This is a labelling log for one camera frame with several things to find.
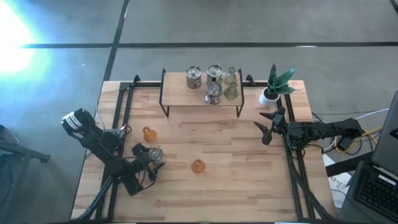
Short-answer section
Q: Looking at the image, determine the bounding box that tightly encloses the silver candle tin jasmine label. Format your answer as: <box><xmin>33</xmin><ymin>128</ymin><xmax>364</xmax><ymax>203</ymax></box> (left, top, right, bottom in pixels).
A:
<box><xmin>185</xmin><ymin>65</ymin><xmax>203</xmax><ymax>90</ymax></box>

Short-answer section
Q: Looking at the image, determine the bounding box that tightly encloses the snake plant in white pot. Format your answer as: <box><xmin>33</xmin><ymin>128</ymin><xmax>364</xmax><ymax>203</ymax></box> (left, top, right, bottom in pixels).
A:
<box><xmin>259</xmin><ymin>63</ymin><xmax>298</xmax><ymax>108</ymax></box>

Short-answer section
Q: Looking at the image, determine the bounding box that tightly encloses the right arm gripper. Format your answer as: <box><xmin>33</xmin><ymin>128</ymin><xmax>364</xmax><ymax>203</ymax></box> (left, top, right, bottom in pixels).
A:
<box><xmin>252</xmin><ymin>106</ymin><xmax>289</xmax><ymax>146</ymax></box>

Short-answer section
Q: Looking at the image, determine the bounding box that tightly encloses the black laptop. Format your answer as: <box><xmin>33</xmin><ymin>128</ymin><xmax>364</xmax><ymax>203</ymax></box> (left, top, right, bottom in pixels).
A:
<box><xmin>354</xmin><ymin>90</ymin><xmax>398</xmax><ymax>220</ymax></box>

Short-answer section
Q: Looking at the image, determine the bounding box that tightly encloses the clear glass candlestick holder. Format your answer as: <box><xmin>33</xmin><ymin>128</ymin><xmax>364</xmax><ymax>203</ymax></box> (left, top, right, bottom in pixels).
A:
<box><xmin>223</xmin><ymin>66</ymin><xmax>238</xmax><ymax>86</ymax></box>
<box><xmin>223</xmin><ymin>82</ymin><xmax>239</xmax><ymax>101</ymax></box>

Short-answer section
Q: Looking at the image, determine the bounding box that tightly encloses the white cable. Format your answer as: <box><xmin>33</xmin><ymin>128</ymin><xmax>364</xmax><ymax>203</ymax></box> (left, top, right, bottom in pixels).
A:
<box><xmin>355</xmin><ymin>108</ymin><xmax>390</xmax><ymax>121</ymax></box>

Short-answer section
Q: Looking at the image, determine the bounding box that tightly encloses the white paper sheet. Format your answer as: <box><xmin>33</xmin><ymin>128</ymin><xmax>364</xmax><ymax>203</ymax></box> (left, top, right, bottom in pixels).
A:
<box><xmin>322</xmin><ymin>154</ymin><xmax>351</xmax><ymax>200</ymax></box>

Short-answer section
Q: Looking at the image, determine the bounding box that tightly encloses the silver scented candle tin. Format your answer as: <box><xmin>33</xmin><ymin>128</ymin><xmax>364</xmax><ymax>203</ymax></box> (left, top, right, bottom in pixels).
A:
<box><xmin>204</xmin><ymin>81</ymin><xmax>224</xmax><ymax>105</ymax></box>
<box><xmin>206</xmin><ymin>64</ymin><xmax>224</xmax><ymax>85</ymax></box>

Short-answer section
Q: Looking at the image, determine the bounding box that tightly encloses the wooden shelf with black frame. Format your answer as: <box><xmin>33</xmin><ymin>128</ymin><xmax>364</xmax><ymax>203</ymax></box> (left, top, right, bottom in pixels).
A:
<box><xmin>158</xmin><ymin>68</ymin><xmax>246</xmax><ymax>118</ymax></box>

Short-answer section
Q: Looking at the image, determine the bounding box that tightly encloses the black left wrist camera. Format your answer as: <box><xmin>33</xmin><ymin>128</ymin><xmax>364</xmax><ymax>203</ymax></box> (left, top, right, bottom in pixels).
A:
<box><xmin>131</xmin><ymin>142</ymin><xmax>147</xmax><ymax>157</ymax></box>

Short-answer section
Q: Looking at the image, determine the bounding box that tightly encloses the amber glass candlestick holder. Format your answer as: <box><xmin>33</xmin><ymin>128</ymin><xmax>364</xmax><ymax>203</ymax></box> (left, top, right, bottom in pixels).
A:
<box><xmin>142</xmin><ymin>126</ymin><xmax>158</xmax><ymax>143</ymax></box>
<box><xmin>190</xmin><ymin>159</ymin><xmax>206</xmax><ymax>174</ymax></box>

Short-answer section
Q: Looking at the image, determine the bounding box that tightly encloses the black aluminium frame rail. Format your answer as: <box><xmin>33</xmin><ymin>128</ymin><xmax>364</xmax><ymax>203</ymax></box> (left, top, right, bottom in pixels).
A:
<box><xmin>76</xmin><ymin>81</ymin><xmax>134</xmax><ymax>222</ymax></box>
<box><xmin>119</xmin><ymin>74</ymin><xmax>292</xmax><ymax>88</ymax></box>
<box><xmin>278</xmin><ymin>91</ymin><xmax>335</xmax><ymax>222</ymax></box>

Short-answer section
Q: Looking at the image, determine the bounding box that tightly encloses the yellow cable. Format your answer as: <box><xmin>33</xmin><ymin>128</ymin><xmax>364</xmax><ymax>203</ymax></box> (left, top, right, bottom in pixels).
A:
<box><xmin>334</xmin><ymin>125</ymin><xmax>384</xmax><ymax>156</ymax></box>

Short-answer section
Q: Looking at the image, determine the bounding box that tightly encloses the silver candle tin cake label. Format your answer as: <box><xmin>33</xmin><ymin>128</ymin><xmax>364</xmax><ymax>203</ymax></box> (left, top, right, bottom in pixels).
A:
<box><xmin>147</xmin><ymin>145</ymin><xmax>168</xmax><ymax>166</ymax></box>

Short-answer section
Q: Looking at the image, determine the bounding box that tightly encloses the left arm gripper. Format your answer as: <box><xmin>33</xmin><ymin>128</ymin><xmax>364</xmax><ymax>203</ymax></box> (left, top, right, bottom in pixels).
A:
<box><xmin>136</xmin><ymin>143</ymin><xmax>167</xmax><ymax>182</ymax></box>

